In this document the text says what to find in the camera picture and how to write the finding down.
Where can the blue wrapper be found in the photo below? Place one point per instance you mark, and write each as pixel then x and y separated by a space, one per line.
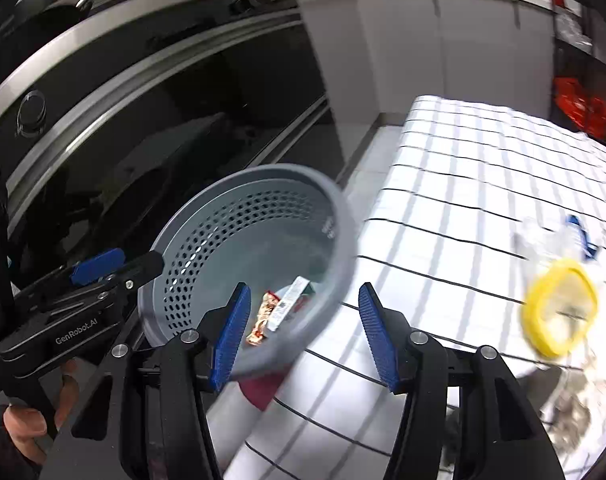
pixel 580 232

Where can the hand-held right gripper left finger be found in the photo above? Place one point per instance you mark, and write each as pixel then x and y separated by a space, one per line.
pixel 230 335

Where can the black built-in oven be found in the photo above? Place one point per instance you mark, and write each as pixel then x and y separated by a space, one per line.
pixel 183 100

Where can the black metal rack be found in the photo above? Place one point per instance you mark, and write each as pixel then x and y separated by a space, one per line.
pixel 568 35

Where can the grey perforated wastebasket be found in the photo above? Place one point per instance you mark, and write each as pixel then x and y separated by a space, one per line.
pixel 263 240

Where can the person's left hand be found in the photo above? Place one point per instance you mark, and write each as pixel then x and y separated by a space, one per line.
pixel 25 430

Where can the black oven knob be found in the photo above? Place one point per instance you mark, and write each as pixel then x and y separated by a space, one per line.
pixel 32 112
pixel 250 2

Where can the white black checked tablecloth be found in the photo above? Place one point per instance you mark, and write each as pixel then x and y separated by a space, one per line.
pixel 458 200

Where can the yellow rimmed clear lid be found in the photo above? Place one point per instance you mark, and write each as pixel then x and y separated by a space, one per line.
pixel 533 310

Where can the red plastic bag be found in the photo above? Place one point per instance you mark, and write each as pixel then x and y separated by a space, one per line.
pixel 595 120
pixel 570 100

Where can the clear plastic bag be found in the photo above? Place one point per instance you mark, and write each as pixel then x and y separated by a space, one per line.
pixel 538 240

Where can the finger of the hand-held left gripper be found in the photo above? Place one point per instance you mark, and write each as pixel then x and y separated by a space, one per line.
pixel 143 266
pixel 95 266

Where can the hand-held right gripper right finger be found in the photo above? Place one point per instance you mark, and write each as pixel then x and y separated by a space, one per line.
pixel 378 340

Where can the grey kitchen cabinets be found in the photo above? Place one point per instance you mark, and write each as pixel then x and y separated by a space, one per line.
pixel 433 50

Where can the white tissue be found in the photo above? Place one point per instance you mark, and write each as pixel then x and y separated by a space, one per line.
pixel 578 410

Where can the red gold snack wrapper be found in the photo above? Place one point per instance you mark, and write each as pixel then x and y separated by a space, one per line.
pixel 263 320

